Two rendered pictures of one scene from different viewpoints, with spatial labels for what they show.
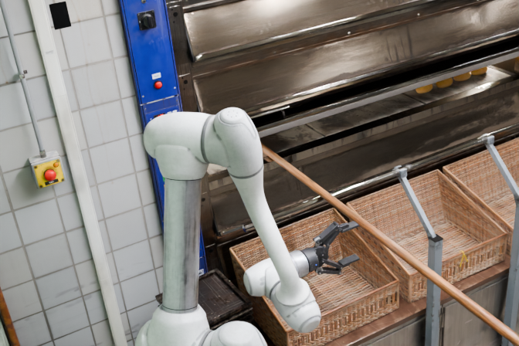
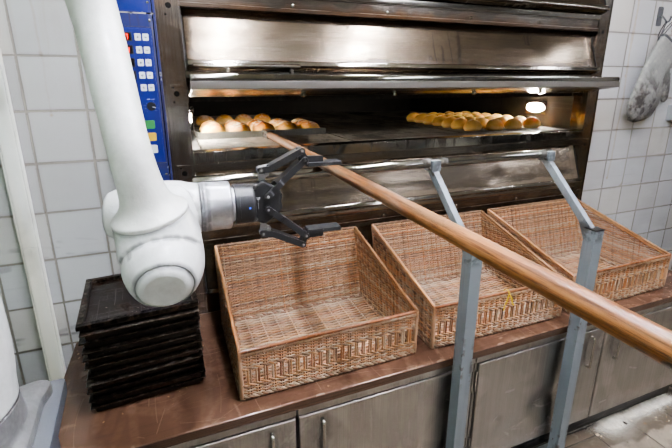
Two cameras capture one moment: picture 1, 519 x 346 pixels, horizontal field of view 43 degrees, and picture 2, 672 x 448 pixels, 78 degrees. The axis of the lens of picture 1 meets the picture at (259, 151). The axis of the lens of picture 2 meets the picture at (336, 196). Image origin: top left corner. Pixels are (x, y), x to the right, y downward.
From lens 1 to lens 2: 1.53 m
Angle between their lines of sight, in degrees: 12
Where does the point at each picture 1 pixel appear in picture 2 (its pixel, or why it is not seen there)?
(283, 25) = not seen: outside the picture
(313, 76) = (339, 51)
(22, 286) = not seen: outside the picture
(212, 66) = not seen: outside the picture
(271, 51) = (288, 2)
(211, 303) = not seen: hidden behind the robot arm
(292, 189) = (305, 191)
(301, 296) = (154, 216)
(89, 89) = not seen: outside the picture
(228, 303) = not seen: hidden behind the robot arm
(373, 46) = (416, 40)
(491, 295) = (542, 360)
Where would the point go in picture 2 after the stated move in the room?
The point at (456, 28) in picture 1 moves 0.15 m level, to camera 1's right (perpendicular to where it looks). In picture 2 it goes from (512, 49) to (549, 49)
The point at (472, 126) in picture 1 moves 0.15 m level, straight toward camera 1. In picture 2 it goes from (522, 171) to (522, 177)
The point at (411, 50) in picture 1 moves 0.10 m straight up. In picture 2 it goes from (460, 56) to (462, 30)
